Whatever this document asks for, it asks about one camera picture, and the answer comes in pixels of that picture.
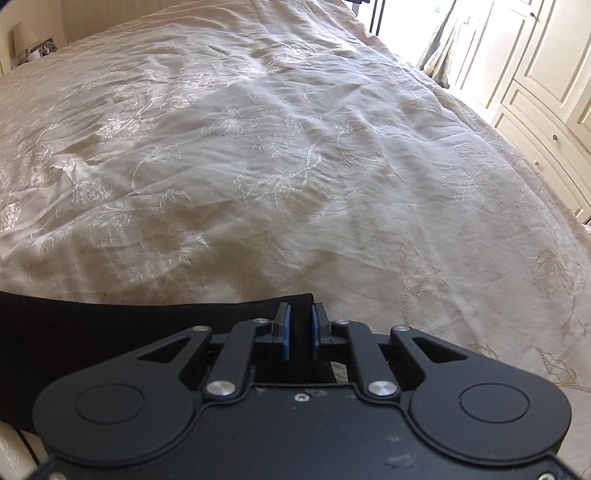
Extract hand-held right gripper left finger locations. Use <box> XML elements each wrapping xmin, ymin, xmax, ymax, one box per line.
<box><xmin>133</xmin><ymin>302</ymin><xmax>293</xmax><ymax>400</ymax></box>

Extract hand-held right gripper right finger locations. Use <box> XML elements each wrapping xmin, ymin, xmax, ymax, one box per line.
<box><xmin>312</xmin><ymin>302</ymin><xmax>468</xmax><ymax>400</ymax></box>

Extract black pants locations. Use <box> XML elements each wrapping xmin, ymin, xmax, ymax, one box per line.
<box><xmin>0</xmin><ymin>291</ymin><xmax>339</xmax><ymax>433</ymax></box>

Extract cream embroidered bedspread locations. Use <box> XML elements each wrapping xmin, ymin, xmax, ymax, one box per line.
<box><xmin>0</xmin><ymin>0</ymin><xmax>591</xmax><ymax>462</ymax></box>

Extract pale curtain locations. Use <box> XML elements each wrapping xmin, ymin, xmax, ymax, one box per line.
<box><xmin>416</xmin><ymin>0</ymin><xmax>468</xmax><ymax>88</ymax></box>

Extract dark metal stand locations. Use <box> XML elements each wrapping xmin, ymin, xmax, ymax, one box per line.
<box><xmin>348</xmin><ymin>0</ymin><xmax>387</xmax><ymax>36</ymax></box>

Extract cream panelled wardrobe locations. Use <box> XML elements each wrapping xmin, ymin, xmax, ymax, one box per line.
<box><xmin>434</xmin><ymin>0</ymin><xmax>591</xmax><ymax>223</ymax></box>

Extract small bedside clutter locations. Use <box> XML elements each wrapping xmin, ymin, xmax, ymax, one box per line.
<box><xmin>16</xmin><ymin>41</ymin><xmax>59</xmax><ymax>65</ymax></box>

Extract cream bed frame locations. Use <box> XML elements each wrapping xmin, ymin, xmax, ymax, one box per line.
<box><xmin>0</xmin><ymin>408</ymin><xmax>44</xmax><ymax>480</ymax></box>

